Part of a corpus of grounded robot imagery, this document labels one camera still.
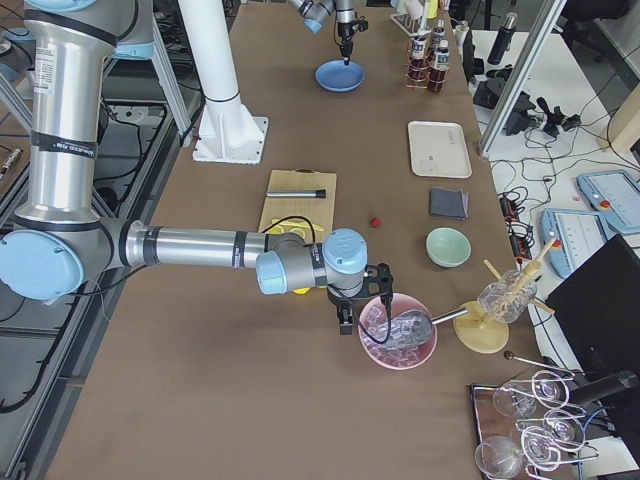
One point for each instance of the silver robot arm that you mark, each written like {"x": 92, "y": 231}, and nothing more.
{"x": 60, "y": 242}
{"x": 316, "y": 13}

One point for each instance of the cream rabbit tray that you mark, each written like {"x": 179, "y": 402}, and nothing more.
{"x": 438, "y": 150}

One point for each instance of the lower left drink bottle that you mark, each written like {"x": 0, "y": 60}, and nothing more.
{"x": 417, "y": 65}

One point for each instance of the top dark drink bottle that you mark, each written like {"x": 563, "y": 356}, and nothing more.
{"x": 438, "y": 34}

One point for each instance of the wooden cutting board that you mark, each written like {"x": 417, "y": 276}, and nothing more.
{"x": 318, "y": 211}

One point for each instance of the aluminium frame post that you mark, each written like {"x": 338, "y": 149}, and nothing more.
{"x": 541, "y": 29}

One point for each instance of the white cup rack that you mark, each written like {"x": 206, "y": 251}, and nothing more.
{"x": 413, "y": 27}

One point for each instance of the lower right drink bottle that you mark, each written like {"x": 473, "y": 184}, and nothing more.
{"x": 439, "y": 67}

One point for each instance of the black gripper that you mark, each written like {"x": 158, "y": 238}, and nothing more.
{"x": 345, "y": 30}
{"x": 340, "y": 302}

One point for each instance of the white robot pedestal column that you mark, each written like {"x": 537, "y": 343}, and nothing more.
{"x": 228, "y": 132}

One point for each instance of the blue teach pendant far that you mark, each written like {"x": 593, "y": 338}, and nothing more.
{"x": 615, "y": 194}

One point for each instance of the pink cup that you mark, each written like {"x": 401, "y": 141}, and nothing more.
{"x": 414, "y": 8}

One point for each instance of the blue teach pendant near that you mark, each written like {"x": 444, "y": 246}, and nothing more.
{"x": 580, "y": 232}

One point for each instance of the grey folded cloth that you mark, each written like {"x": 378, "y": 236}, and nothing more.
{"x": 448, "y": 203}

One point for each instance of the steel muddler black tip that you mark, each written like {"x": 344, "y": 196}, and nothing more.
{"x": 309, "y": 193}

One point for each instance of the blue teach pendant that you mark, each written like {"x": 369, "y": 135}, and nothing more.
{"x": 615, "y": 194}
{"x": 580, "y": 232}

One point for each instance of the black thermos bottle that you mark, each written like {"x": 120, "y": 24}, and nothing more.
{"x": 503, "y": 38}

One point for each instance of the pink bowl of ice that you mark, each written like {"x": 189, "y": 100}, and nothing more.
{"x": 373, "y": 326}

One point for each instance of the copper wire bottle rack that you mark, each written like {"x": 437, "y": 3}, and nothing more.
{"x": 429, "y": 54}

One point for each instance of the green bowl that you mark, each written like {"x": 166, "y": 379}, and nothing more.
{"x": 448, "y": 247}

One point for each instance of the paper cup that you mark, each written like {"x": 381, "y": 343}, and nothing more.
{"x": 460, "y": 33}

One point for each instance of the steel ice scoop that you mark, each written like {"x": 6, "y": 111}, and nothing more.
{"x": 415, "y": 327}

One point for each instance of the wine glass rack tray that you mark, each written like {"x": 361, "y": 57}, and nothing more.
{"x": 527, "y": 428}

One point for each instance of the wooden glass stand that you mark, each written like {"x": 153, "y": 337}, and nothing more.
{"x": 482, "y": 333}

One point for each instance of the clear glass mug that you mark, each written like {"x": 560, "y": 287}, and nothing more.
{"x": 506, "y": 299}

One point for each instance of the black monitor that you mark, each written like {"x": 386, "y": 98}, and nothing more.
{"x": 597, "y": 308}

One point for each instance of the blue plate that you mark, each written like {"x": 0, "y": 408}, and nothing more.
{"x": 338, "y": 77}

